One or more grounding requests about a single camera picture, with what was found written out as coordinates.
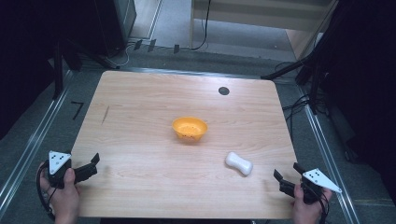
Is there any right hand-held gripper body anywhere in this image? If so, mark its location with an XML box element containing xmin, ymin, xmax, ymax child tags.
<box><xmin>293</xmin><ymin>168</ymin><xmax>343</xmax><ymax>205</ymax></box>

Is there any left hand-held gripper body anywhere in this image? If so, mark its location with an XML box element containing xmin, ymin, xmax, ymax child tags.
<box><xmin>46</xmin><ymin>149</ymin><xmax>82</xmax><ymax>189</ymax></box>

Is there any white soap bar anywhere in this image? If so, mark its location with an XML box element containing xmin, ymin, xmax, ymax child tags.
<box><xmin>224</xmin><ymin>151</ymin><xmax>254</xmax><ymax>177</ymax></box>

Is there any orange plastic bowl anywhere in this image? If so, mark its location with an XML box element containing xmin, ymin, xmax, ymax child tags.
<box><xmin>171</xmin><ymin>116</ymin><xmax>209</xmax><ymax>143</ymax></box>

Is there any person's right hand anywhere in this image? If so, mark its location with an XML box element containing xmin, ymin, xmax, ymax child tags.
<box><xmin>290</xmin><ymin>182</ymin><xmax>333</xmax><ymax>224</ymax></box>

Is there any person's left hand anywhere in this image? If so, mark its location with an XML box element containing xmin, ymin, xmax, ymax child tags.
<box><xmin>38</xmin><ymin>161</ymin><xmax>80</xmax><ymax>224</ymax></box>

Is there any black metal stand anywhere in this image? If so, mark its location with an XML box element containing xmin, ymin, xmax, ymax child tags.
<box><xmin>261</xmin><ymin>50</ymin><xmax>326</xmax><ymax>116</ymax></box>
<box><xmin>50</xmin><ymin>38</ymin><xmax>120</xmax><ymax>101</ymax></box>

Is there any dark curtain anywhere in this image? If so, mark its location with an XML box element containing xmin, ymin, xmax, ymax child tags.
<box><xmin>0</xmin><ymin>0</ymin><xmax>97</xmax><ymax>141</ymax></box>
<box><xmin>311</xmin><ymin>0</ymin><xmax>396</xmax><ymax>206</ymax></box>

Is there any black cabinet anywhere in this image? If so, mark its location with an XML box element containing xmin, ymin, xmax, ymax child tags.
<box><xmin>90</xmin><ymin>0</ymin><xmax>138</xmax><ymax>59</ymax></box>

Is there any light wooden furniture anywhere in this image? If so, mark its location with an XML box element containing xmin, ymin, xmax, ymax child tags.
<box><xmin>189</xmin><ymin>0</ymin><xmax>341</xmax><ymax>61</ymax></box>

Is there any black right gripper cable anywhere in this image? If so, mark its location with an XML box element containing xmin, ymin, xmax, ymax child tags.
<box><xmin>300</xmin><ymin>181</ymin><xmax>331</xmax><ymax>224</ymax></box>

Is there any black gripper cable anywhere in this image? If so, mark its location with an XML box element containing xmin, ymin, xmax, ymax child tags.
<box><xmin>300</xmin><ymin>181</ymin><xmax>331</xmax><ymax>224</ymax></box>
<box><xmin>35</xmin><ymin>160</ymin><xmax>58</xmax><ymax>220</ymax></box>

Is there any metal floor rail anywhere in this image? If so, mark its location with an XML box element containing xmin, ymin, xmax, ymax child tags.
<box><xmin>297</xmin><ymin>85</ymin><xmax>361</xmax><ymax>224</ymax></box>
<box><xmin>0</xmin><ymin>70</ymin><xmax>73</xmax><ymax>216</ymax></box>

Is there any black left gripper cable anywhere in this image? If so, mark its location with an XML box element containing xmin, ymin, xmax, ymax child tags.
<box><xmin>35</xmin><ymin>160</ymin><xmax>58</xmax><ymax>220</ymax></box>

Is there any black floor cables bundle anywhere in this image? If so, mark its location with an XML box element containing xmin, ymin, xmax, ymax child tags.
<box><xmin>274</xmin><ymin>61</ymin><xmax>332</xmax><ymax>134</ymax></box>

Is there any white floor cable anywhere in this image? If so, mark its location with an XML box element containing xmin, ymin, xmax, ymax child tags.
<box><xmin>106</xmin><ymin>42</ymin><xmax>139</xmax><ymax>69</ymax></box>

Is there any black hanging cable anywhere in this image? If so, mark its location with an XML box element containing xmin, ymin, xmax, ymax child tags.
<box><xmin>189</xmin><ymin>0</ymin><xmax>213</xmax><ymax>51</ymax></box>

